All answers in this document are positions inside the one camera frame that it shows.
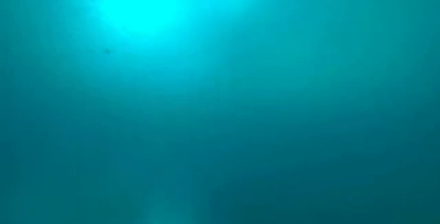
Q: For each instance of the blue plastic bin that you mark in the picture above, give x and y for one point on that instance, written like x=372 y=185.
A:
x=220 y=114

